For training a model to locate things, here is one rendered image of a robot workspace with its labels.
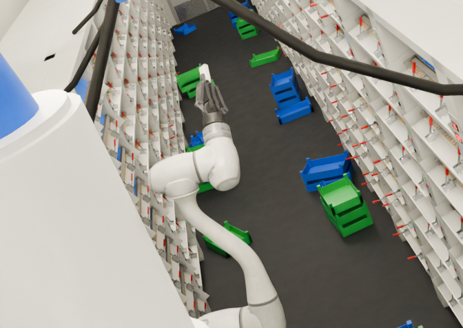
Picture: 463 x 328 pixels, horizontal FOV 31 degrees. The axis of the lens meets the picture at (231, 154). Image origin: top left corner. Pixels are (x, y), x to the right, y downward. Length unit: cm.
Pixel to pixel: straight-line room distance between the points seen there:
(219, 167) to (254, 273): 37
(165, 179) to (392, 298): 209
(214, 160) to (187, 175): 10
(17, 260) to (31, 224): 1
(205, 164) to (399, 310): 199
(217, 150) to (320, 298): 216
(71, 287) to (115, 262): 1
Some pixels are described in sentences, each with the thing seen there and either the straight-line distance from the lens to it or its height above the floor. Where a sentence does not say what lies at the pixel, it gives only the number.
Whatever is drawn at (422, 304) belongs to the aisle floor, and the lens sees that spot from 428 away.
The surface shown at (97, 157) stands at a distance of 24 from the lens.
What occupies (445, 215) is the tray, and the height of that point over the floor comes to 90.
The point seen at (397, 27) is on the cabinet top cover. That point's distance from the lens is 254.
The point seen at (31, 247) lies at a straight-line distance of 23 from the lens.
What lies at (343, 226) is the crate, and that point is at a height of 0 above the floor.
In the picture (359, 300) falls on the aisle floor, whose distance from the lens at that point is 445.
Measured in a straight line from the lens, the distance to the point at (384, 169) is 440.
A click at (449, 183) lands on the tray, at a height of 112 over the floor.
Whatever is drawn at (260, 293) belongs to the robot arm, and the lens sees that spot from 266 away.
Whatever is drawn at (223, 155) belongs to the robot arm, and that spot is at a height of 157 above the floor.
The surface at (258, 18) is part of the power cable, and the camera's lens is 167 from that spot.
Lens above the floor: 249
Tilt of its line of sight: 22 degrees down
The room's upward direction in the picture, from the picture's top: 23 degrees counter-clockwise
